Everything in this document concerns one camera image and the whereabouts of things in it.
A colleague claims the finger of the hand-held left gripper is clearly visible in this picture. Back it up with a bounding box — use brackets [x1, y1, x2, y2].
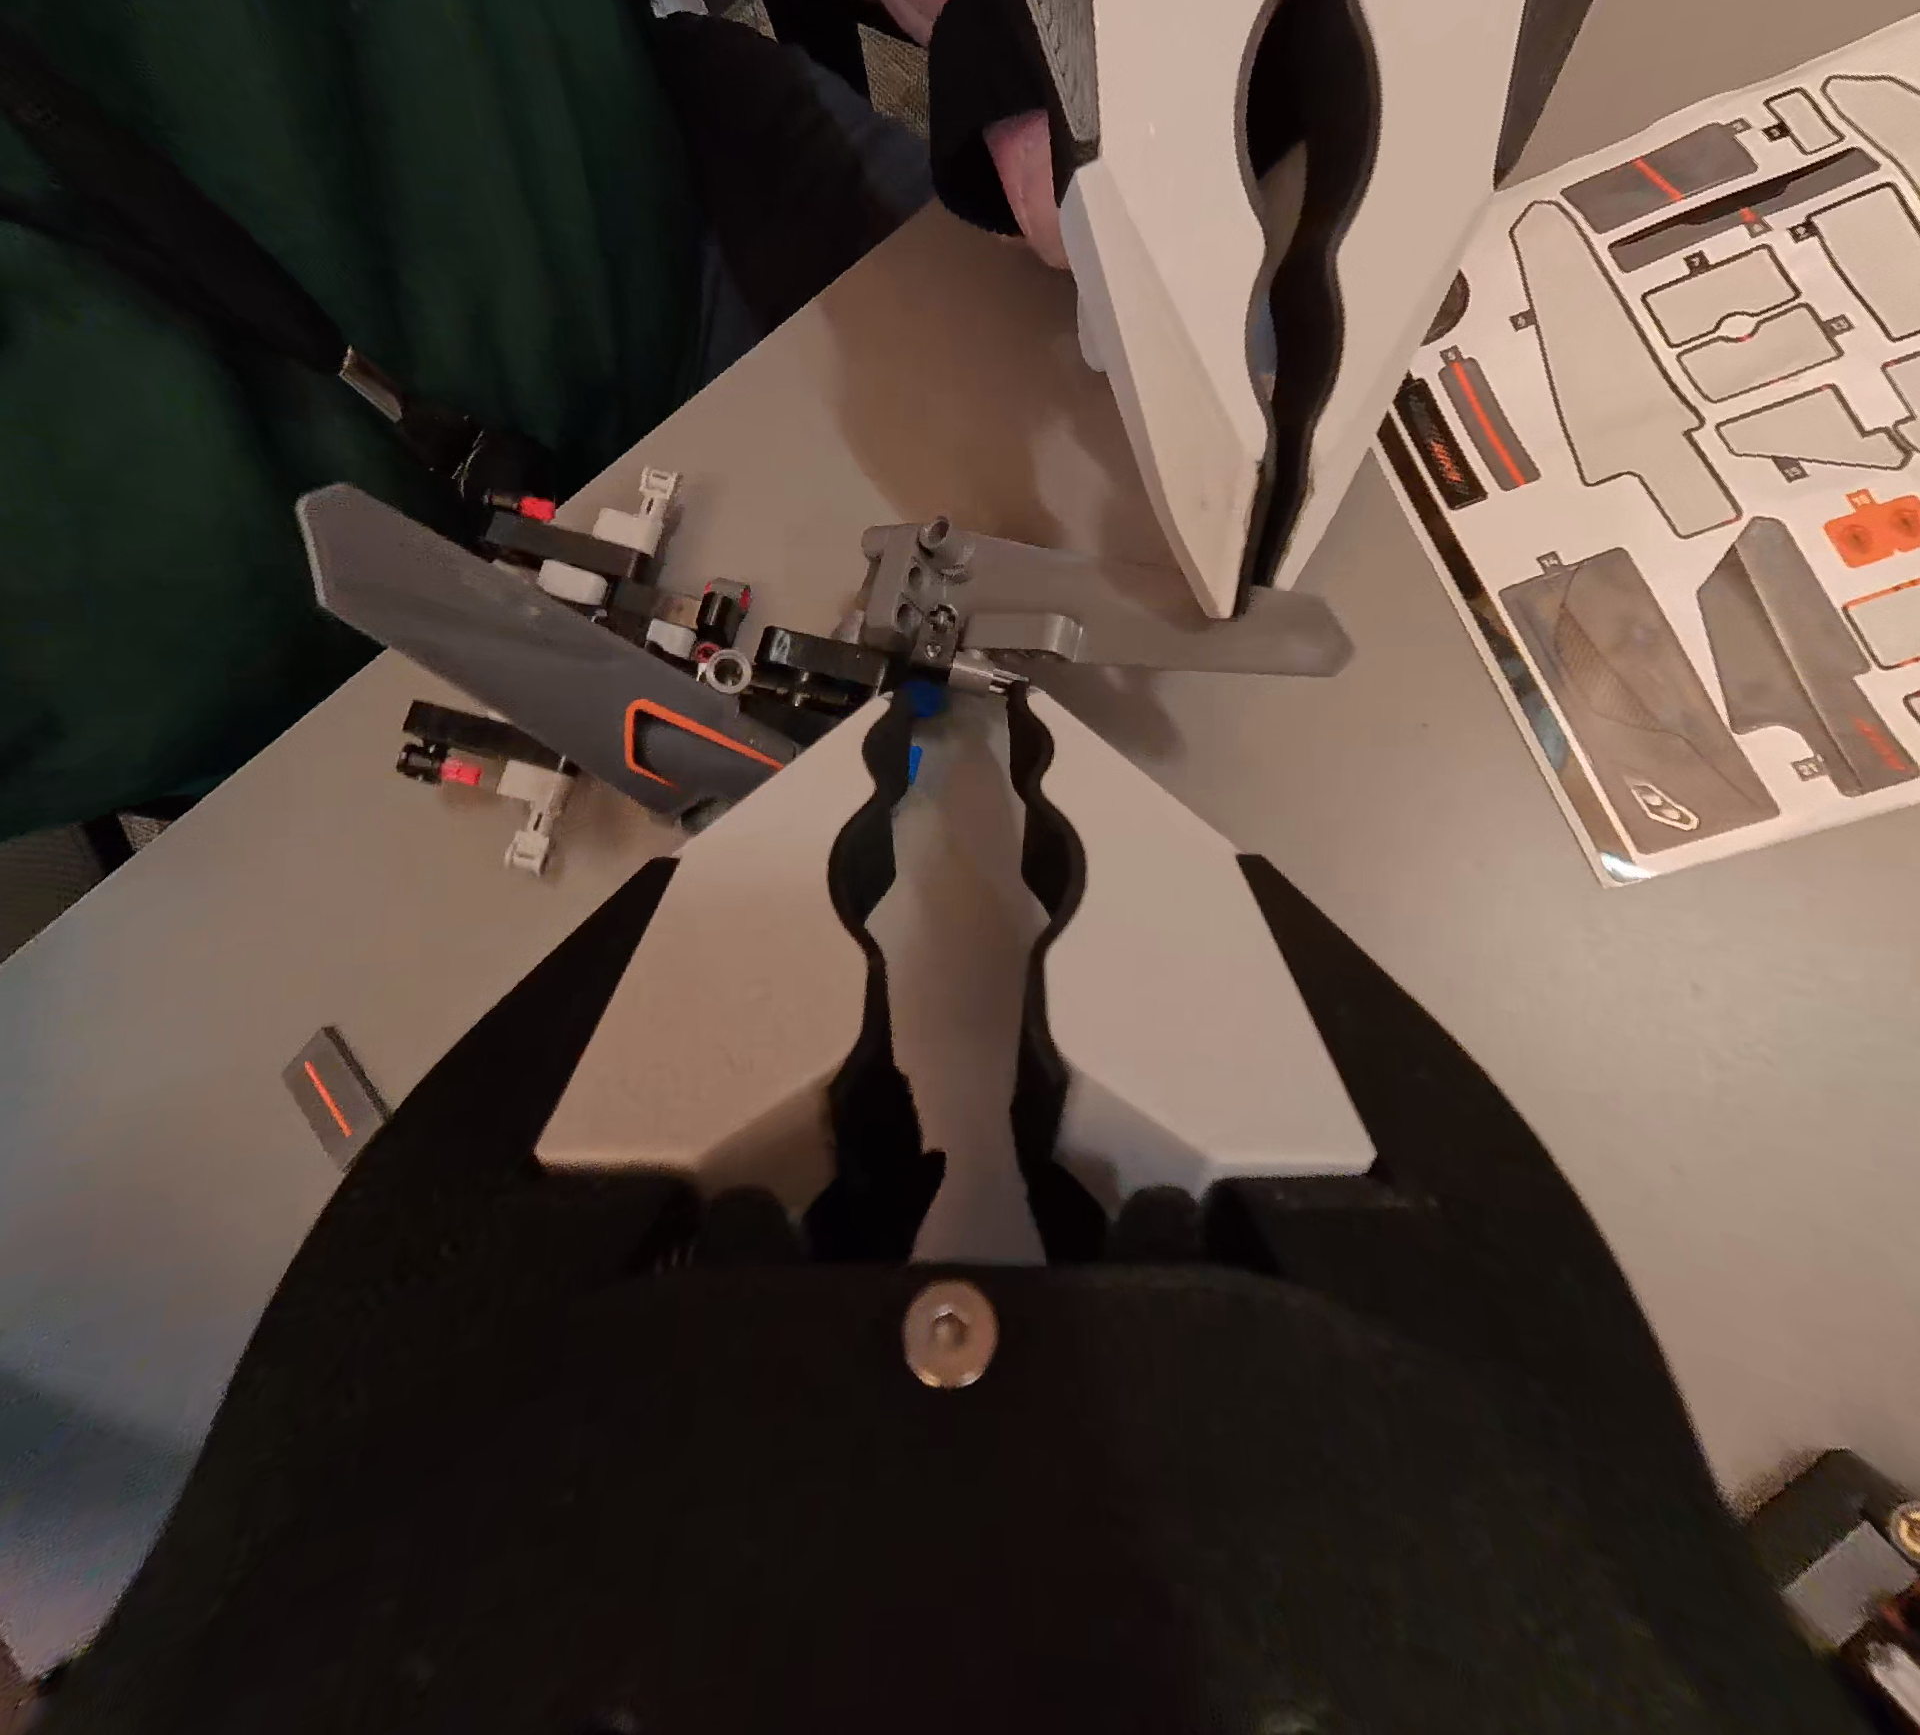
[1056, 0, 1299, 621]
[1251, 0, 1562, 593]

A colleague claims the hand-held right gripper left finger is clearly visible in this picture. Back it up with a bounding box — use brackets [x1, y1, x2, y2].
[536, 699, 935, 1258]

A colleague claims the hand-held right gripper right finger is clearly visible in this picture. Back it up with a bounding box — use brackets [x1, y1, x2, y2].
[1008, 687, 1378, 1258]

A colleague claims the grey lego wing panel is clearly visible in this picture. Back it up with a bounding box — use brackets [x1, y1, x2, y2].
[858, 517, 1356, 697]

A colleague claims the small black lego subassembly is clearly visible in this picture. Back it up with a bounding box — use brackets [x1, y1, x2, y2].
[293, 467, 1038, 884]

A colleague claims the lego sticker sheet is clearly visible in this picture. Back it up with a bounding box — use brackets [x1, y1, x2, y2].
[1372, 9, 1920, 888]

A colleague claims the large lego car chassis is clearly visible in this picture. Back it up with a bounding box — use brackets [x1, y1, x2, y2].
[1740, 1448, 1920, 1708]

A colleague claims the grey tile with orange stripe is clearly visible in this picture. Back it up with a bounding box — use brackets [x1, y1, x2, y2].
[282, 1020, 395, 1160]

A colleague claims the green sweater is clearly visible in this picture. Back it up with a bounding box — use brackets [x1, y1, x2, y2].
[0, 0, 932, 847]

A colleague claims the black badge reel lanyard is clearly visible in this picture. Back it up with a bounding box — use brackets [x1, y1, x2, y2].
[0, 39, 560, 517]

